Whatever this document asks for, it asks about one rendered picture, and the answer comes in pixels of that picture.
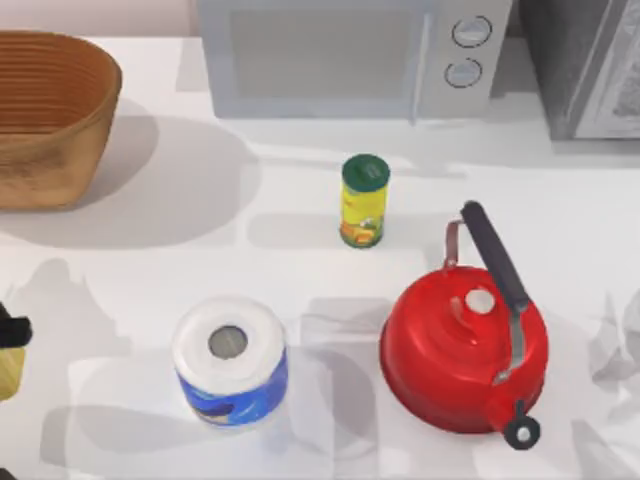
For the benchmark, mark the yellow can with green lid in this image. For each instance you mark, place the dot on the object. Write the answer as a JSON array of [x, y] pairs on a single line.
[[365, 201]]

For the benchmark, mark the white and blue paper roll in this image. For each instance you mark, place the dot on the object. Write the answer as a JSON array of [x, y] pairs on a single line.
[[230, 362]]

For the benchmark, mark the pale microwave oven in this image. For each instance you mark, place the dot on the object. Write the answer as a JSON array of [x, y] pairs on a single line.
[[320, 55]]

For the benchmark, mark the round microwave knob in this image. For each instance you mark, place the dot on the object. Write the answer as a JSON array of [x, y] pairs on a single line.
[[463, 73], [472, 31]]

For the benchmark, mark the brown woven basket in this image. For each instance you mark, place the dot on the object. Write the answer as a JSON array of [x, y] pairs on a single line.
[[47, 120]]

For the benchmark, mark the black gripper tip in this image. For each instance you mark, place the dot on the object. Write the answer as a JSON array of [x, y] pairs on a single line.
[[12, 330]]

